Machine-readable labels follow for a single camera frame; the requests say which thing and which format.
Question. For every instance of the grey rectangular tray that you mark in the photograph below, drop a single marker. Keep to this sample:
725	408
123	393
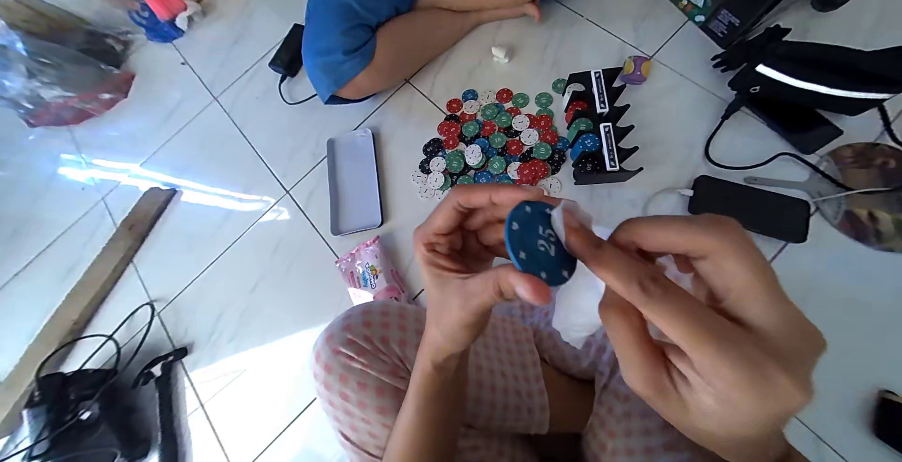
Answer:
354	183

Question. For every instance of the black pouch with reflective stripe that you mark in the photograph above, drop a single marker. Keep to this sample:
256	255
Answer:
817	71

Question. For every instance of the person's left forearm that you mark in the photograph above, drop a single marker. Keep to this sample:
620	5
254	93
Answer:
430	405

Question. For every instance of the black glove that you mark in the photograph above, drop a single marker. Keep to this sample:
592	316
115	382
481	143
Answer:
757	46

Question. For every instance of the person's left hand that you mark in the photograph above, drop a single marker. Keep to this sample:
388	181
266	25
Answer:
451	293

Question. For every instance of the person's right thumb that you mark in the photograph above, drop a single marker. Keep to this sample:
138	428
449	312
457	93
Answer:
631	346

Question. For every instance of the black power adapter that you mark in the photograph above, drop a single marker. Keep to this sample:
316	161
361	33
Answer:
287	51

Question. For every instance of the black bag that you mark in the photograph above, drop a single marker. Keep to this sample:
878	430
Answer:
95	412

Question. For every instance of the blue poker chip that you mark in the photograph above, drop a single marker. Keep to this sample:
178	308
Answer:
530	245

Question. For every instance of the person's right middle finger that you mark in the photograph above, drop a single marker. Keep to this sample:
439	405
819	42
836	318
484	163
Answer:
694	234

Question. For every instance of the person's right hand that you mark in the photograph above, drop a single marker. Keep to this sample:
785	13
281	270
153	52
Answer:
733	356

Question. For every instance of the flat black device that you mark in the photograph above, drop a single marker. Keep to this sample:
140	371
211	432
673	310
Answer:
796	123

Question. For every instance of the black smartphone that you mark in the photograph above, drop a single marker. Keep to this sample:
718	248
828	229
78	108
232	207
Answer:
749	208

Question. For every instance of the wooden plank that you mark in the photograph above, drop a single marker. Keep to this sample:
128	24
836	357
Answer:
91	286

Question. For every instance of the round patterned hand fan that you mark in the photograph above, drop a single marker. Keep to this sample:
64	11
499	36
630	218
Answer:
863	198

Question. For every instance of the pile of mixed chips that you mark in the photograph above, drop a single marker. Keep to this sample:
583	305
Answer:
497	140

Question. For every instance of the black object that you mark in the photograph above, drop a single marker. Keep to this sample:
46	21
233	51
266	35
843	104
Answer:
889	416

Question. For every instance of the person's left thumb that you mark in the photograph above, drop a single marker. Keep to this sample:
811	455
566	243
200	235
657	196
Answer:
514	284

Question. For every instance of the pink wipes packet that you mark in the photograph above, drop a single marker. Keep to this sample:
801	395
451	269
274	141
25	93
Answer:
371	271

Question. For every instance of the white wet wipe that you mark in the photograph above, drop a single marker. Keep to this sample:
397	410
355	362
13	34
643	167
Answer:
578	307

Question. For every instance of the clear plastic bag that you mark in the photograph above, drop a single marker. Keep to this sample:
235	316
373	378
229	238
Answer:
63	67

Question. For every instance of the purple and yellow small box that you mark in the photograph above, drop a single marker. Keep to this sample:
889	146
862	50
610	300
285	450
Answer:
635	70

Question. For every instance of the person's left fingers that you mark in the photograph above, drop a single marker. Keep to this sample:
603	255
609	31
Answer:
454	216

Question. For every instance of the person's right index finger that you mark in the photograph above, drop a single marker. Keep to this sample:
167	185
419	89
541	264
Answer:
638	275

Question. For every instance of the person's right forearm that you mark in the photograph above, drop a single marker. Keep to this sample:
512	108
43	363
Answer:
781	451

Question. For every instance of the black chip rack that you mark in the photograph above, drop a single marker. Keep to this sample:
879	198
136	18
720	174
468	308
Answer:
624	148

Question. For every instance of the white crumpled tissue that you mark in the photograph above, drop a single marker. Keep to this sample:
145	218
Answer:
501	54

